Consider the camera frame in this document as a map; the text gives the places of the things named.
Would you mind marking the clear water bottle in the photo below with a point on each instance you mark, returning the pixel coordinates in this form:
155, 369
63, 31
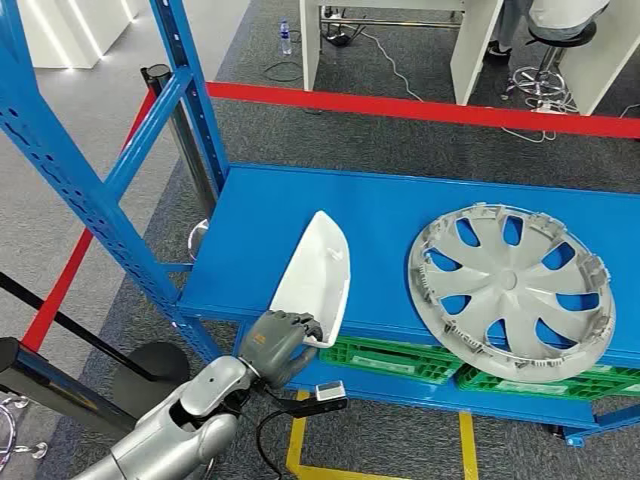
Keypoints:
285, 36

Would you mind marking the red barrier belt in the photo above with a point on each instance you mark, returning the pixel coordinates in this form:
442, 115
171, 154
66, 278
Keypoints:
60, 291
425, 109

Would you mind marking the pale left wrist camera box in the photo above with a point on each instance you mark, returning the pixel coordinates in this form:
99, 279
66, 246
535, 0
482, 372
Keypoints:
330, 391

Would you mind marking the silver wheel hubcap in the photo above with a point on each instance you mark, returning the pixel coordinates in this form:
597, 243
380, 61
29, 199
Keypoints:
507, 281

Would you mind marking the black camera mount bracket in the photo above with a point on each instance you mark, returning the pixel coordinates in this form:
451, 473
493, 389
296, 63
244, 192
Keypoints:
300, 405

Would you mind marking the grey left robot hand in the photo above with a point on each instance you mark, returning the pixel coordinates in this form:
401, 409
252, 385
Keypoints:
272, 348

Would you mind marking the white desk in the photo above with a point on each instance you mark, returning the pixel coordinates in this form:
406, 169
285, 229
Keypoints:
595, 73
475, 46

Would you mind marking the person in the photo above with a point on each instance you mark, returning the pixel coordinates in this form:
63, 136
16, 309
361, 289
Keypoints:
564, 13

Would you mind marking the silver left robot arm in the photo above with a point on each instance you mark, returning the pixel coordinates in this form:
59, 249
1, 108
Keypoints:
164, 437

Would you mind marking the white plastic mirror cover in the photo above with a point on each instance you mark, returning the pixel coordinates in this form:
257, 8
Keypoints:
315, 278

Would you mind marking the white power strip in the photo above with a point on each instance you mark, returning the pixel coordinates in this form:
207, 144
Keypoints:
550, 106

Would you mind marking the blue metal shelf rack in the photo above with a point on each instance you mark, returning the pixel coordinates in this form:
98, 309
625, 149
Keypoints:
300, 218

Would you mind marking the white lit plinth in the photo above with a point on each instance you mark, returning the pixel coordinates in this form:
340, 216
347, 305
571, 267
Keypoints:
75, 33

